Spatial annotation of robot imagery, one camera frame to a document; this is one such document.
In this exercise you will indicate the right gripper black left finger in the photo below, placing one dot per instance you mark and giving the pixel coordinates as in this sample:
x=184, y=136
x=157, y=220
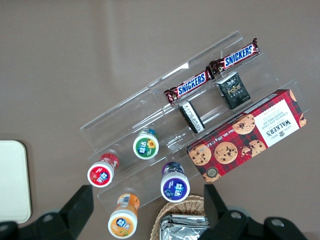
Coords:
x=77, y=202

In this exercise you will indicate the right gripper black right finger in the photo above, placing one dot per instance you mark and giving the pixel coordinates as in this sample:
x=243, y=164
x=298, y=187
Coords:
x=215, y=207

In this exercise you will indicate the light wicker basket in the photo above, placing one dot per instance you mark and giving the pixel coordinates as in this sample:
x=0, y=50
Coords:
x=180, y=206

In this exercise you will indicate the cream plastic tray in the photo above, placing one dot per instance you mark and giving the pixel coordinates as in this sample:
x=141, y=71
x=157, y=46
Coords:
x=12, y=180

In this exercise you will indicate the red gum jar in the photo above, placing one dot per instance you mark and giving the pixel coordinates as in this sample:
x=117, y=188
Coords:
x=100, y=175

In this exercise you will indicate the stack of foil trays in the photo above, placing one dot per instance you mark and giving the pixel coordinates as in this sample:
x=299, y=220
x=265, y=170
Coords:
x=180, y=228

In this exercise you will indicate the purple gum jar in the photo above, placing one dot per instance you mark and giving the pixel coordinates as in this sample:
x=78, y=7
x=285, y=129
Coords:
x=175, y=188

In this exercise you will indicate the orange gum jar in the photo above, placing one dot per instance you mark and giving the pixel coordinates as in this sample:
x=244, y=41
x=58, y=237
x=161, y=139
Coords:
x=122, y=225

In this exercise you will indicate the red Walker's cookie box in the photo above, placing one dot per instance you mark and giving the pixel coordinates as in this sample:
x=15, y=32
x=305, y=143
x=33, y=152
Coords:
x=250, y=135

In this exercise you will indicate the green gum jar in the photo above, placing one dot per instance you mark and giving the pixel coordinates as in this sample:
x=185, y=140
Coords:
x=146, y=147

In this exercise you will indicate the black tissue pack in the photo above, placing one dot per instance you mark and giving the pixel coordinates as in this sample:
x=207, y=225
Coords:
x=233, y=91
x=191, y=116

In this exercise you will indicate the clear acrylic stepped display stand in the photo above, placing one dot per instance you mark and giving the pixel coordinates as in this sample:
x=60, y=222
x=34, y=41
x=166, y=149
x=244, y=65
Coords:
x=125, y=117

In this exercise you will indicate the Snickers chocolate bar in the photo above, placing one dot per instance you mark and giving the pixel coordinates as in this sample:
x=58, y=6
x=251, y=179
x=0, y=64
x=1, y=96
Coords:
x=237, y=58
x=191, y=85

